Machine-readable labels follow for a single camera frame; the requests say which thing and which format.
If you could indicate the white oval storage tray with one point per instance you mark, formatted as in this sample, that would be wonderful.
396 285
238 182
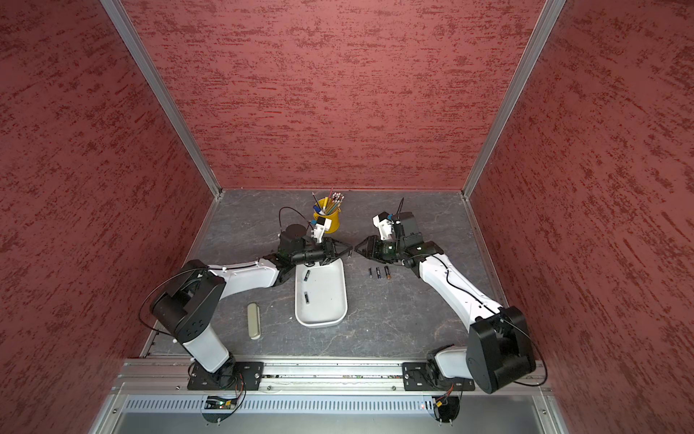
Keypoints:
326 288

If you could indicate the beige oblong case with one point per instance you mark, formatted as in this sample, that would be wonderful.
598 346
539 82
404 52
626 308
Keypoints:
253 321

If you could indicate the aluminium front rail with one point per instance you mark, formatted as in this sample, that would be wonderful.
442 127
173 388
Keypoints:
280 376

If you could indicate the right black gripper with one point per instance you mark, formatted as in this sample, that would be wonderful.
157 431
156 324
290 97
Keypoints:
373 244

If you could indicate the left aluminium corner post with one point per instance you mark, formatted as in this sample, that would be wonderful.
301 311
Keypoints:
119 17

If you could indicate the left controller board with wires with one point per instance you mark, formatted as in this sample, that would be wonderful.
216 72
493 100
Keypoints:
218 409

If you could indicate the coloured pencils bundle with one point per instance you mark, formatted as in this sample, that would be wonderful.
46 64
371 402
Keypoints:
328 205

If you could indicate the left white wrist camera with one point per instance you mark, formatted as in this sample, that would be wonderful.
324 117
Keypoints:
321 226

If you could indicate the yellow pencil cup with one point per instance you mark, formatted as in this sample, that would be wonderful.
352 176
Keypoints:
335 222

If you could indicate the aluminium corner post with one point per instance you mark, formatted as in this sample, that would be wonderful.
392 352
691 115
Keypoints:
548 18
119 17

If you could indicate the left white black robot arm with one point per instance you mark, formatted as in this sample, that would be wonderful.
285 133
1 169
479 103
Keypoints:
185 303

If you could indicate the controller board with wires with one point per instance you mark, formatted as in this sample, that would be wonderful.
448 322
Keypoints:
218 409
446 408

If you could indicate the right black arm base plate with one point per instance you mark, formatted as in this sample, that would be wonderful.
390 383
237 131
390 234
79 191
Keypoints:
423 377

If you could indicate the right controller board with wires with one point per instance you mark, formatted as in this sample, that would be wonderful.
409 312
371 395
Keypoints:
446 408

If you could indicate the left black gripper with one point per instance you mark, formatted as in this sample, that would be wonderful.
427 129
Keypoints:
330 250

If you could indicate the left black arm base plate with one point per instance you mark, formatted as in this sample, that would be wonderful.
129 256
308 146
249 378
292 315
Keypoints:
232 376

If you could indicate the right aluminium corner post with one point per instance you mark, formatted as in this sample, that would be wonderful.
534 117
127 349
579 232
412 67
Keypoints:
548 18

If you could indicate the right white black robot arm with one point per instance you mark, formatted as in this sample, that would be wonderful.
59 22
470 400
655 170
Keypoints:
498 349

